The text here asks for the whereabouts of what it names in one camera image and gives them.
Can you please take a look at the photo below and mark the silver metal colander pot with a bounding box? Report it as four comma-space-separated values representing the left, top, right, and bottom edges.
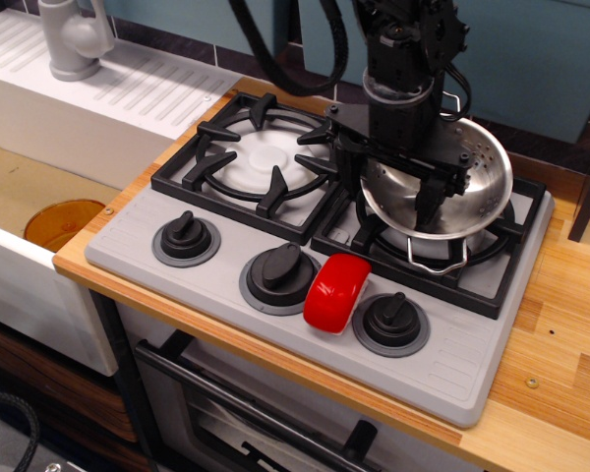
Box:
361, 118, 513, 275

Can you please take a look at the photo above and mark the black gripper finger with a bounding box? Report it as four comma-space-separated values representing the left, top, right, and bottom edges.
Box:
414, 176, 446, 229
332, 138, 365, 198

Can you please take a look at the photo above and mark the orange plastic plate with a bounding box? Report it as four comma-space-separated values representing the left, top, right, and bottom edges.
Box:
24, 199, 105, 253

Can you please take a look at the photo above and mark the left black burner grate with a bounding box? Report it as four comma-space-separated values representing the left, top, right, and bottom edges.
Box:
151, 92, 339, 245

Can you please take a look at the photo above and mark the middle black stove knob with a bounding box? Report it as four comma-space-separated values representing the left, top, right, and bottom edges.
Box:
239, 243, 321, 317

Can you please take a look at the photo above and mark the black stove knob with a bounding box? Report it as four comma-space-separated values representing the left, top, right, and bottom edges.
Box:
351, 292, 431, 358
151, 210, 221, 268
239, 243, 321, 317

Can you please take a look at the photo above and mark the grey toy stove top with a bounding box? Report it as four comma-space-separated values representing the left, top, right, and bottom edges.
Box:
85, 180, 554, 428

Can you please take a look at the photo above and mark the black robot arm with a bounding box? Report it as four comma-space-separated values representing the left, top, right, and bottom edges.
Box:
326, 1, 471, 230

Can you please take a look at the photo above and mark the black burner grate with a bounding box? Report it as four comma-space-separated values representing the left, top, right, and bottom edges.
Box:
151, 92, 339, 245
311, 178, 552, 320

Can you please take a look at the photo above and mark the grey toy faucet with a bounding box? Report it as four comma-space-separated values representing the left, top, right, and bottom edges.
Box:
37, 0, 115, 82

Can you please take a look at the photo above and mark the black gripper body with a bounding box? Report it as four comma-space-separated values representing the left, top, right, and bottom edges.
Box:
325, 73, 469, 198

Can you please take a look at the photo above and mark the white toy sink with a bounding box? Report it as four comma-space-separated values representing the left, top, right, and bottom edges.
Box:
0, 9, 238, 377

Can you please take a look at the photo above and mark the black braided cable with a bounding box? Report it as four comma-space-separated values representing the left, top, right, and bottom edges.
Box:
227, 0, 351, 98

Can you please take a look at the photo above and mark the toy oven door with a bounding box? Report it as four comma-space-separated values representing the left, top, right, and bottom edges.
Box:
134, 330, 463, 471

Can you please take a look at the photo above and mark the black cable bottom left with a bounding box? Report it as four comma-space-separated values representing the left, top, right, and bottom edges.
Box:
0, 391, 41, 472

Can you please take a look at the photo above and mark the red and white toy sushi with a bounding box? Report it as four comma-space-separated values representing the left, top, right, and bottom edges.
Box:
303, 254, 372, 335

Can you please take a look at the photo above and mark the right black stove knob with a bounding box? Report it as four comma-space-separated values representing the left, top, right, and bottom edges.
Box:
351, 292, 431, 358

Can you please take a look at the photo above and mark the right black burner grate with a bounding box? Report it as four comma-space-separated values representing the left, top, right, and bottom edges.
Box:
311, 178, 552, 320

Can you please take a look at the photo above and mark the left black stove knob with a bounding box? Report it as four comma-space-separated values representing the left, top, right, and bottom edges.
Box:
151, 210, 221, 268

